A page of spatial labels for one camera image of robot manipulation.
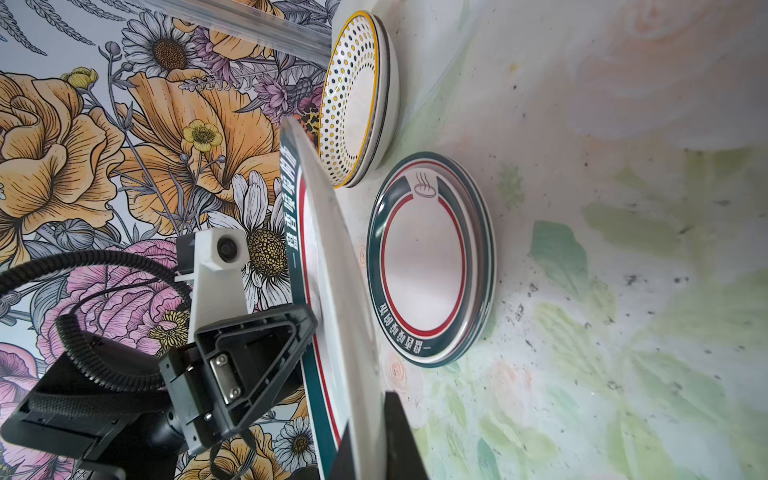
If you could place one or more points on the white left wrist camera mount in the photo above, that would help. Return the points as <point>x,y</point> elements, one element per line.
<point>211,262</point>

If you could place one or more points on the black geometric pattern plate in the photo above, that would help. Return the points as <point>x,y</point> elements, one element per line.
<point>387,106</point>

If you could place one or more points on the yellow rim dotted plate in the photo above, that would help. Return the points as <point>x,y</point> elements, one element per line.
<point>349,98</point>

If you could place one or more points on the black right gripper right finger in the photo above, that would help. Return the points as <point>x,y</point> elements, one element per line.
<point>404,461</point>

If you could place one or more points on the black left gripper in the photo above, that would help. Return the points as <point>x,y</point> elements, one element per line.
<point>234,372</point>

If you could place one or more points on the green rim plate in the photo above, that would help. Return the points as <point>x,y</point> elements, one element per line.
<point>339,368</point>
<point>431,260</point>

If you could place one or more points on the left aluminium corner post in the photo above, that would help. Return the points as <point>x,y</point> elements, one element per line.
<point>250,24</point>

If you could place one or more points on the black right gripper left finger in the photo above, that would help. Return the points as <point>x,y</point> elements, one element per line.
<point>343,467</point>

